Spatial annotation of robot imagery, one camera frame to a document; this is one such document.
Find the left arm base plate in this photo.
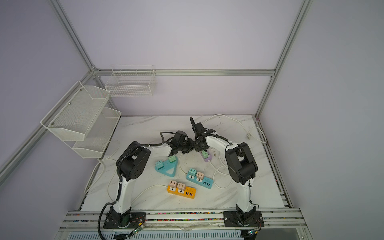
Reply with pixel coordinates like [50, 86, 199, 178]
[103, 212, 146, 229]

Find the orange power strip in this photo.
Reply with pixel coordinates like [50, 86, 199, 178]
[167, 186, 196, 199]

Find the green plug triangular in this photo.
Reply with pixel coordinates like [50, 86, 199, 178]
[156, 161, 164, 169]
[169, 155, 178, 163]

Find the pink plug orange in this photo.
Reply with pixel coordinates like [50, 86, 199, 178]
[177, 183, 186, 191]
[169, 180, 178, 188]

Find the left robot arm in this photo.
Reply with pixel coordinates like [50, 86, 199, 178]
[101, 131, 194, 228]

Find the white cable of orange strip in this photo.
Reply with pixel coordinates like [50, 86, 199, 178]
[125, 184, 168, 209]

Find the pink plug on blue strip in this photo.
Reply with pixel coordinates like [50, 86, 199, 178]
[196, 172, 204, 180]

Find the teal triangular power strip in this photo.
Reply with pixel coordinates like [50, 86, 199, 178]
[155, 157, 178, 178]

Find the green plug triangular right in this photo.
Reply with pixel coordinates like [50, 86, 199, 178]
[169, 155, 178, 163]

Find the aluminium front rail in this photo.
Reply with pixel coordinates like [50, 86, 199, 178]
[55, 208, 313, 240]

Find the purple power strip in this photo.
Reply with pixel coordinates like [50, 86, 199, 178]
[200, 150, 212, 163]

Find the pink plug orange right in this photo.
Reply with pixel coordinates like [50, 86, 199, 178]
[177, 183, 186, 191]

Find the white wire basket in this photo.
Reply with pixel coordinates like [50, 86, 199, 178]
[105, 65, 157, 97]

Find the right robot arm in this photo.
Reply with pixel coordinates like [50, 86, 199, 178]
[190, 117, 258, 226]

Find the pink plug orange left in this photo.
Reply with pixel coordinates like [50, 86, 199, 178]
[169, 180, 178, 188]

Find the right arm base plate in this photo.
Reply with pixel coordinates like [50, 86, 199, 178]
[223, 211, 265, 228]

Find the aluminium frame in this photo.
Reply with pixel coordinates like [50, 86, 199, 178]
[1, 1, 313, 187]

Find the blue power strip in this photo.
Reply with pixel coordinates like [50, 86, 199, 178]
[186, 173, 214, 189]

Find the white two-tier mesh shelf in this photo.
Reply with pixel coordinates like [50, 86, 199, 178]
[41, 82, 121, 159]

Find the green plug triangular left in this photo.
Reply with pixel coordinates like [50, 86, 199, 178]
[156, 161, 164, 169]

